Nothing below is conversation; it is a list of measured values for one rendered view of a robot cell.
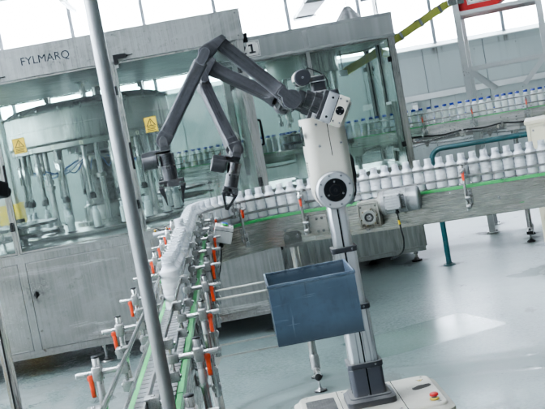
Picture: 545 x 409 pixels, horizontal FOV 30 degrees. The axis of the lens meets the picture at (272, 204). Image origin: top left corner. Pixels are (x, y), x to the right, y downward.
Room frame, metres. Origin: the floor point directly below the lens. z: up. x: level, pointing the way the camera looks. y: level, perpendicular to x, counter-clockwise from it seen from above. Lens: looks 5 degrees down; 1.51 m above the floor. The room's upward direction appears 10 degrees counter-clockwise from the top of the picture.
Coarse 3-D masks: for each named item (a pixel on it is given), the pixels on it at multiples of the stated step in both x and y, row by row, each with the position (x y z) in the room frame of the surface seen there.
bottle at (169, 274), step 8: (168, 256) 3.06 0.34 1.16; (168, 264) 3.06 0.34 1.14; (160, 272) 3.07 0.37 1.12; (168, 272) 3.05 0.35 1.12; (176, 272) 3.06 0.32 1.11; (168, 280) 3.05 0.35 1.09; (176, 280) 3.06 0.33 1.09; (168, 288) 3.05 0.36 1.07; (176, 288) 3.05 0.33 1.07; (168, 296) 3.05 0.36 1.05; (168, 304) 3.06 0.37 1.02
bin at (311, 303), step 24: (336, 264) 3.82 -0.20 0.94; (288, 288) 3.51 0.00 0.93; (312, 288) 3.52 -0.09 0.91; (336, 288) 3.52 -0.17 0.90; (288, 312) 3.51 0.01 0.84; (312, 312) 3.52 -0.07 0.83; (336, 312) 3.52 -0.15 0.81; (360, 312) 3.52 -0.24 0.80; (264, 336) 3.76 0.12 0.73; (288, 336) 3.51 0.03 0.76; (312, 336) 3.52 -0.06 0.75; (336, 336) 3.52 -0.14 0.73; (216, 360) 3.55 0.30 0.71
